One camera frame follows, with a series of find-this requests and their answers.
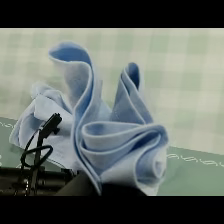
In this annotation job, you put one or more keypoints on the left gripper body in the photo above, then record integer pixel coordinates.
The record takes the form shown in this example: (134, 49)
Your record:
(50, 181)

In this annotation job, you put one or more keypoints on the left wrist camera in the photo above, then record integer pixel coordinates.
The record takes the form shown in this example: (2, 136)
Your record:
(51, 124)

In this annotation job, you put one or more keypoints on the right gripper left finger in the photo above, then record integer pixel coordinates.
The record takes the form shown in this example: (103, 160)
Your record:
(78, 186)

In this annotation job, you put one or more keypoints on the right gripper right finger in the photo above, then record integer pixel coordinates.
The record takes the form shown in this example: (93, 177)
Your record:
(123, 190)

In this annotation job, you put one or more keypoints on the light blue shirt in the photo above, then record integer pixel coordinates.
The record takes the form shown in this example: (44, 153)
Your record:
(110, 140)

